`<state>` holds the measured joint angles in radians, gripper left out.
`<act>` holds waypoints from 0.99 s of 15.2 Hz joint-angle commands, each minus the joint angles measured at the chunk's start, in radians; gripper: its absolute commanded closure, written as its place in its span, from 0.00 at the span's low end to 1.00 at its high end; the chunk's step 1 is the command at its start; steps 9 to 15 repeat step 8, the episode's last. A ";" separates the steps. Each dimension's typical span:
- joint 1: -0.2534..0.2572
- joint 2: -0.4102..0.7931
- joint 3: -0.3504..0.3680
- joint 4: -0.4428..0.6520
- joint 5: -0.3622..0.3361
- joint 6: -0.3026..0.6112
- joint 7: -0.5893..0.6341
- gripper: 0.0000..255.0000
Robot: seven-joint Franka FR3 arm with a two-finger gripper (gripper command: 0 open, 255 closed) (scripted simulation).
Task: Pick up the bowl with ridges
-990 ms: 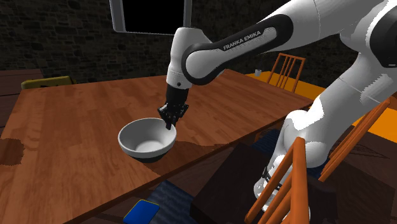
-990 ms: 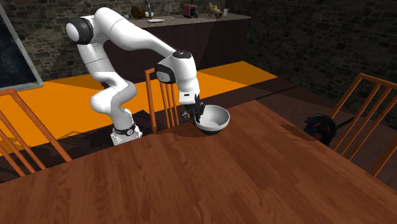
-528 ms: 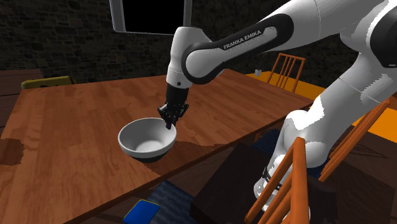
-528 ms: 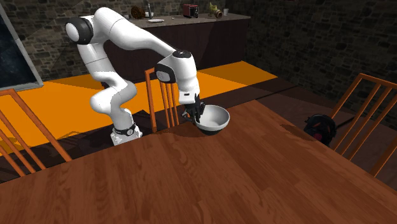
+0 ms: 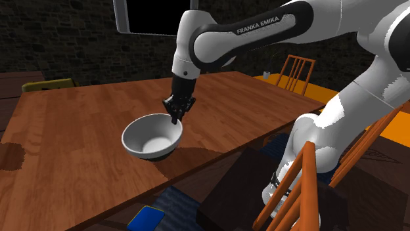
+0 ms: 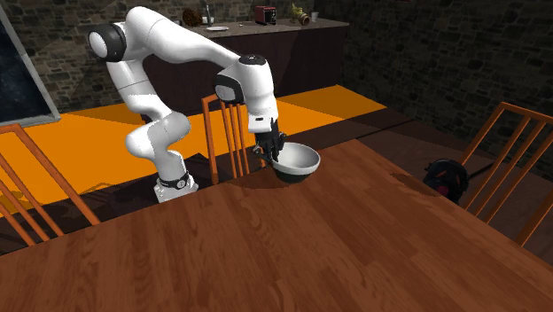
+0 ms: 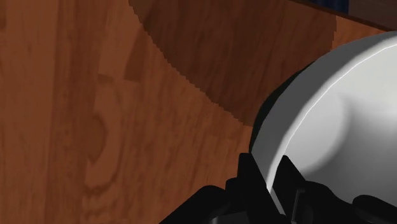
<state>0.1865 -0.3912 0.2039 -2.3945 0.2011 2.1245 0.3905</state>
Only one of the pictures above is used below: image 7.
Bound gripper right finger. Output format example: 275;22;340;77
272;155;397;224

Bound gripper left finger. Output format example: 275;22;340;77
159;153;291;224

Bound white bowl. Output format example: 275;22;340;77
249;31;397;216

